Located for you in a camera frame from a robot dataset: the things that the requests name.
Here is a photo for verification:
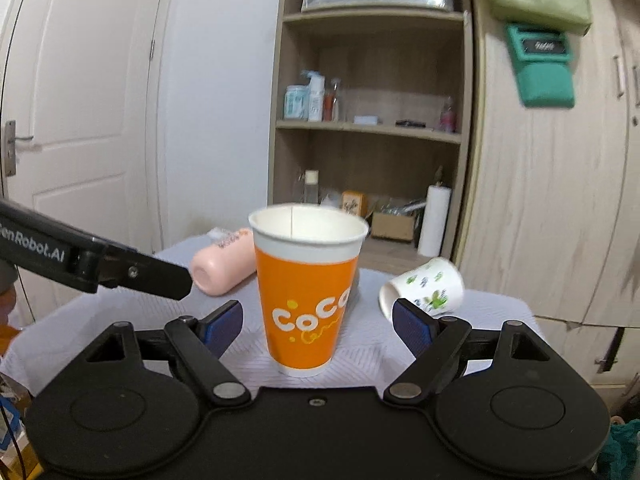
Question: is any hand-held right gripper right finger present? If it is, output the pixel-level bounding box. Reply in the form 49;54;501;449
383;298;554;404

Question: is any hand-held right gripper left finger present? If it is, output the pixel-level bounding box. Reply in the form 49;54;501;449
85;300;251;406

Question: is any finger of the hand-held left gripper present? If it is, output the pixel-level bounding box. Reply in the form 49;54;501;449
98;241;194;301

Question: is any white cup with green print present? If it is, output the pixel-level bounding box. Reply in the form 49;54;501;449
378;257;465;321

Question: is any orange paper cup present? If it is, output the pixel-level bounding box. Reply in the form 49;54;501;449
248;203;370;379

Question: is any white table cloth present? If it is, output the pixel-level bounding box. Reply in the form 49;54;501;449
0;237;548;401

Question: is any cardboard box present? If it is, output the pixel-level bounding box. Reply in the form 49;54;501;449
371;210;419;241

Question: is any paper towel roll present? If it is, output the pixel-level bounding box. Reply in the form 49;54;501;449
417;185;453;258

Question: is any orange box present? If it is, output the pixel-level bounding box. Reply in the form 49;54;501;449
341;190;370;217

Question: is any white door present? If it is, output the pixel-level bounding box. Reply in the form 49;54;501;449
0;0;172;263

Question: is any wooden shelf unit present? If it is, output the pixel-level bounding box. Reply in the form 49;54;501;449
267;0;474;276

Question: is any wooden wardrobe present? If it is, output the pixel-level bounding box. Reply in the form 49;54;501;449
452;0;640;332

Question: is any white spray bottle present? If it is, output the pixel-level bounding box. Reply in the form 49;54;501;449
301;71;326;122

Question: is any red bottle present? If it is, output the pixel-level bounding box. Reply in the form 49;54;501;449
324;79;342;122

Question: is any teal cloth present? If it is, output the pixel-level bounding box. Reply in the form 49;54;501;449
596;417;640;480

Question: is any teal bag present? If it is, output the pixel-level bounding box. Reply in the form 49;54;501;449
505;22;576;109

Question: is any metal door handle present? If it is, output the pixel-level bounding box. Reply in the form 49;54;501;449
2;120;35;177

